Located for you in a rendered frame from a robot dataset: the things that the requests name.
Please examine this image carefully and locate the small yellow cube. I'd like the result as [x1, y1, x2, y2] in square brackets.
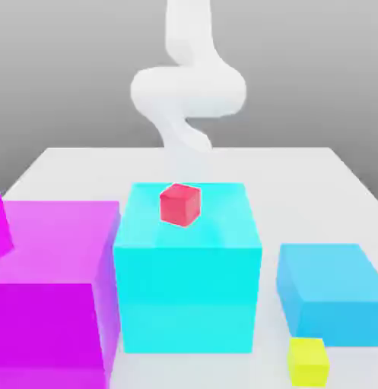
[287, 337, 331, 388]

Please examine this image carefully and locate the large magenta box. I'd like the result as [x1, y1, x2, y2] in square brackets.
[0, 199, 122, 389]

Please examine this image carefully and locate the large blue box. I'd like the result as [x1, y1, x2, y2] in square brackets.
[275, 242, 378, 348]

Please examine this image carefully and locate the small red cube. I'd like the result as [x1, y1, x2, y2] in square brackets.
[159, 182, 202, 228]

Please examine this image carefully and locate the large cyan box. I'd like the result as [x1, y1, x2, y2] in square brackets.
[112, 182, 263, 355]

